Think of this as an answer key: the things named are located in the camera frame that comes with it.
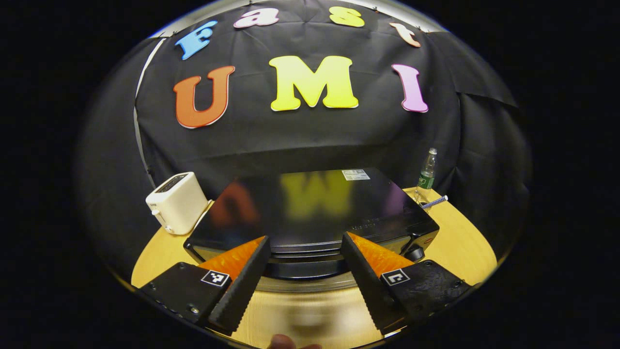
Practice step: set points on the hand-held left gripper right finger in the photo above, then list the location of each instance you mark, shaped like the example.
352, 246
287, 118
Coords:
363, 286

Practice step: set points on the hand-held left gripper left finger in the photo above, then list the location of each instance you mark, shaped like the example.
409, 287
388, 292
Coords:
244, 291

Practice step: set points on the black electric oven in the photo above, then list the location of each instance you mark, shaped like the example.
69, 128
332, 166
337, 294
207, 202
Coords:
310, 208

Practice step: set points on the black oven knob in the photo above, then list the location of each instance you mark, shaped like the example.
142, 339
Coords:
415, 253

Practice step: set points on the white toaster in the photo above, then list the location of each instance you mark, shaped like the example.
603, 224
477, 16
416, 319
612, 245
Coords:
177, 206

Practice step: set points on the green plastic bottle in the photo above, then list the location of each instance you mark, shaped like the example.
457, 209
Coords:
426, 174

